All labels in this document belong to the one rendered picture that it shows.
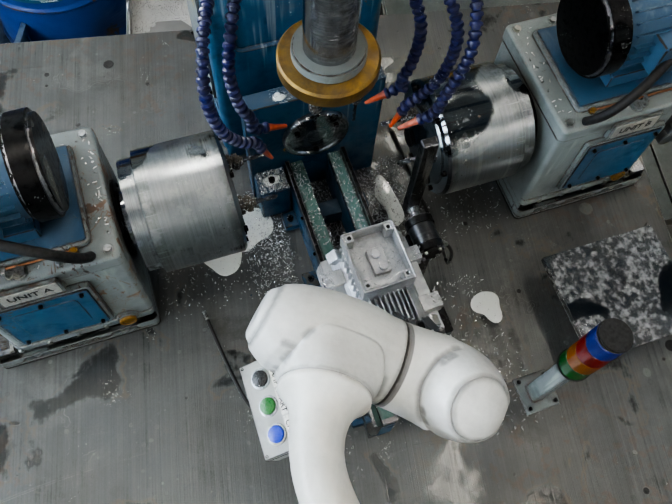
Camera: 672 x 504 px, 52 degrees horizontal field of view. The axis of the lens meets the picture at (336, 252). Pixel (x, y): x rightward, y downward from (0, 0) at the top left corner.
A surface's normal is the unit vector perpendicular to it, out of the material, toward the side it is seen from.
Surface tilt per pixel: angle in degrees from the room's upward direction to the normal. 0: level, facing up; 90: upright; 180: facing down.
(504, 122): 36
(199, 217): 43
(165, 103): 0
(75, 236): 0
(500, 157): 66
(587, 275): 0
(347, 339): 17
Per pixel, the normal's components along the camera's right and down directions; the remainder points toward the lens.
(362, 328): 0.40, -0.48
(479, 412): 0.21, 0.14
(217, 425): 0.04, -0.40
